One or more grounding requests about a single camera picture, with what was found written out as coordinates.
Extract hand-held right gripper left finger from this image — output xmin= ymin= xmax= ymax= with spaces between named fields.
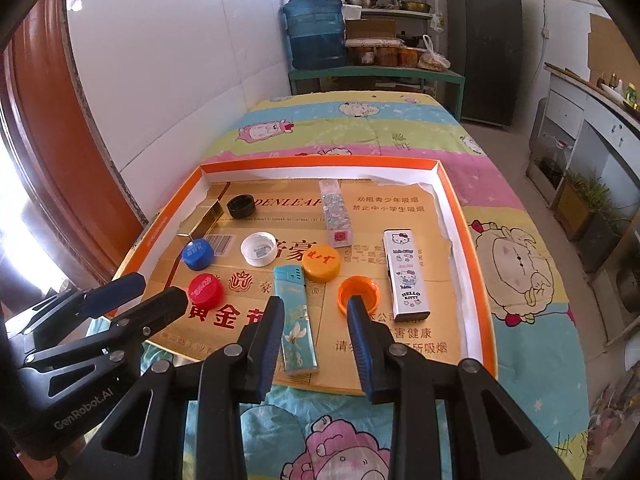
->
xmin=82 ymin=296 xmax=286 ymax=480

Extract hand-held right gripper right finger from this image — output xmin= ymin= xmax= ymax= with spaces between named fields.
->
xmin=346 ymin=295 xmax=576 ymax=480

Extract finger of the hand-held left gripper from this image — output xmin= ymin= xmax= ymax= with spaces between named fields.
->
xmin=22 ymin=272 xmax=147 ymax=335
xmin=17 ymin=287 xmax=190 ymax=401

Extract teal flower print lighter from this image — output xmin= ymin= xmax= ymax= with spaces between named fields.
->
xmin=272 ymin=265 xmax=321 ymax=375

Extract red bottle cap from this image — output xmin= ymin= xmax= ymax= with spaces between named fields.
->
xmin=187 ymin=272 xmax=224 ymax=306

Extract orange bottle cap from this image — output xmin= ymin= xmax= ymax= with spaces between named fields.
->
xmin=337 ymin=276 xmax=381 ymax=317

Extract blue bottle cap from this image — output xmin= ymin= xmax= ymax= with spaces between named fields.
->
xmin=181 ymin=237 xmax=216 ymax=268

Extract white cartoon cat lighter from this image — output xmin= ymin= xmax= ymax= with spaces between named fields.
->
xmin=382 ymin=229 xmax=432 ymax=322

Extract yellow-orange bottle cap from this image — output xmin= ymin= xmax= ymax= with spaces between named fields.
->
xmin=303 ymin=245 xmax=343 ymax=282

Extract small gold box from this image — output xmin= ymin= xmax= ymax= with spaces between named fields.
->
xmin=177 ymin=199 xmax=224 ymax=240

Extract white bottle cap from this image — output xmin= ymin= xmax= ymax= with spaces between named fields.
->
xmin=240 ymin=231 xmax=278 ymax=266

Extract black bottle cap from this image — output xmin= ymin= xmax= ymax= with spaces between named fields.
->
xmin=226 ymin=194 xmax=255 ymax=219

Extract clear plastic glitter box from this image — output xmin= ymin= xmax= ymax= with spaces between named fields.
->
xmin=319 ymin=178 xmax=351 ymax=248

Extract shallow orange-rimmed cardboard box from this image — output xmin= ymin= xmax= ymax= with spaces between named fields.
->
xmin=111 ymin=156 xmax=498 ymax=396

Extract cartoon printed blanket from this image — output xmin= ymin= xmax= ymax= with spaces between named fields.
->
xmin=85 ymin=91 xmax=591 ymax=480

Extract plant in yellow pot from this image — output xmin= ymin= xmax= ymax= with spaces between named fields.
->
xmin=552 ymin=170 xmax=613 ymax=242

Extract green table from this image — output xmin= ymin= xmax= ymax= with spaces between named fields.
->
xmin=288 ymin=66 xmax=467 ymax=121

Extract plant in dark pot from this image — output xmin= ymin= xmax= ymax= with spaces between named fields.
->
xmin=580 ymin=200 xmax=631 ymax=273

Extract plastic bag of food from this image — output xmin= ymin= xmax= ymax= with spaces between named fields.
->
xmin=417 ymin=35 xmax=452 ymax=72

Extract brown cardboard box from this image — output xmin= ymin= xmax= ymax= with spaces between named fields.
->
xmin=345 ymin=19 xmax=398 ymax=40

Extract blue water jug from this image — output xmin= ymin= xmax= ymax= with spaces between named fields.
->
xmin=282 ymin=0 xmax=348 ymax=71

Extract dark grey refrigerator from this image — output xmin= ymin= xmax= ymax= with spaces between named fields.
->
xmin=445 ymin=0 xmax=523 ymax=128

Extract white kitchen counter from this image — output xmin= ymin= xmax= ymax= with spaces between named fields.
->
xmin=525 ymin=62 xmax=640 ymax=351

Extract wooden board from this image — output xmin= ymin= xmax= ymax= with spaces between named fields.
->
xmin=544 ymin=62 xmax=596 ymax=88

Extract red wooden door frame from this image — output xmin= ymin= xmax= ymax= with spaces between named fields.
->
xmin=0 ymin=0 xmax=146 ymax=286

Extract cardboard wall sheets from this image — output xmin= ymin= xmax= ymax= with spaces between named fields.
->
xmin=587 ymin=12 xmax=640 ymax=81

